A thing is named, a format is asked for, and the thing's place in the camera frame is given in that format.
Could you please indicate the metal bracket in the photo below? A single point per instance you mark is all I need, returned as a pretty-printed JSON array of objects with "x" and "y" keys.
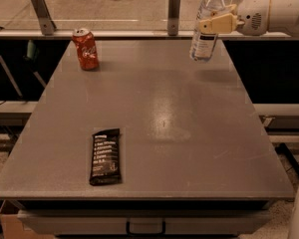
[
  {"x": 173, "y": 17},
  {"x": 46, "y": 23}
]

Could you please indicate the black snack bar wrapper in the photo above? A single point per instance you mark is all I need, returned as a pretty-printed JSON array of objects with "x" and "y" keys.
[{"x": 105, "y": 167}]

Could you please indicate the clear plastic water bottle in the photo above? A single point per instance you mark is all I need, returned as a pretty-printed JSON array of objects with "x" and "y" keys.
[{"x": 202, "y": 43}]

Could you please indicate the red coke can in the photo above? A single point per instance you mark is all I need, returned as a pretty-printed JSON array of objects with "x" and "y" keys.
[{"x": 85, "y": 44}]

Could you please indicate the cardboard box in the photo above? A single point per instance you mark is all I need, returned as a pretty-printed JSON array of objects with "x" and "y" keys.
[{"x": 13, "y": 228}]

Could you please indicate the black drawer handle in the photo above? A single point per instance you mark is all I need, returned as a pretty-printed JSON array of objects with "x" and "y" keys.
[{"x": 145, "y": 227}]

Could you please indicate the left metal bracket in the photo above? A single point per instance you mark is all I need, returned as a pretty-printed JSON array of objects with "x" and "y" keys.
[{"x": 46, "y": 23}]

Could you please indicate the grey table drawer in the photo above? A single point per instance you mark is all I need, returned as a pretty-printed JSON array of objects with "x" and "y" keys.
[{"x": 82, "y": 222}]

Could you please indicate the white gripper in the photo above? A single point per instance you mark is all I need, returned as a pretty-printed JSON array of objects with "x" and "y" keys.
[{"x": 253, "y": 20}]

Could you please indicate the middle metal bracket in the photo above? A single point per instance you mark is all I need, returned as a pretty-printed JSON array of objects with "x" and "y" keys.
[{"x": 173, "y": 17}]

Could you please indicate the metal rail behind table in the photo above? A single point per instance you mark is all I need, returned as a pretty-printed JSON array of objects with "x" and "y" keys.
[{"x": 99, "y": 35}]

